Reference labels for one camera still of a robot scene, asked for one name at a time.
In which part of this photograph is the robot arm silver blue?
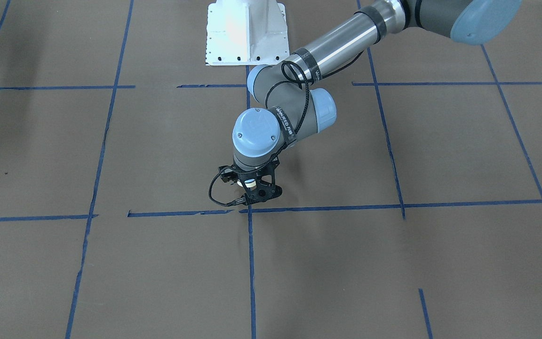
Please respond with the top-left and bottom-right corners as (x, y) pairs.
(232, 0), (521, 172)

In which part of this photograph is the brown paper table cover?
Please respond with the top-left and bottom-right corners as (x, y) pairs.
(0, 0), (542, 339)

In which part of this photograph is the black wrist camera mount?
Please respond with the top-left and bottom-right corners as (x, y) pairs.
(208, 157), (283, 207)

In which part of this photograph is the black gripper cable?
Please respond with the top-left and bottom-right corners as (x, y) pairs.
(208, 61), (311, 208)

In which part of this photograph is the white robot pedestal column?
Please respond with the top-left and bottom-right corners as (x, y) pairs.
(205, 0), (290, 66)

